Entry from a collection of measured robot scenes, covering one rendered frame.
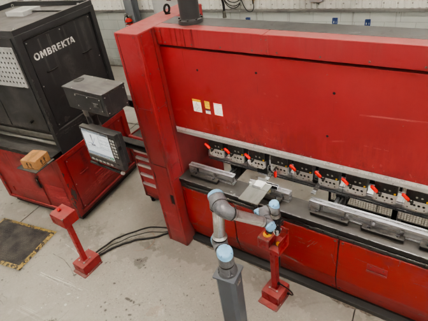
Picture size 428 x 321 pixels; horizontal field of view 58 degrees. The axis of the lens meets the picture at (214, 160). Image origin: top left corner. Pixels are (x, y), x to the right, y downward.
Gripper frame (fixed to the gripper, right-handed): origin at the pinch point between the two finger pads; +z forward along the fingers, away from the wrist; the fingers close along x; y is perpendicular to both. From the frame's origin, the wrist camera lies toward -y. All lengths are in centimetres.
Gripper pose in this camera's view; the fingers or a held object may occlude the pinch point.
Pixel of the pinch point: (276, 235)
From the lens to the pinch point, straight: 309.7
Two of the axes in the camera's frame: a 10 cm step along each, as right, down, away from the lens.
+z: 1.8, 7.6, 6.2
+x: -7.7, -2.9, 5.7
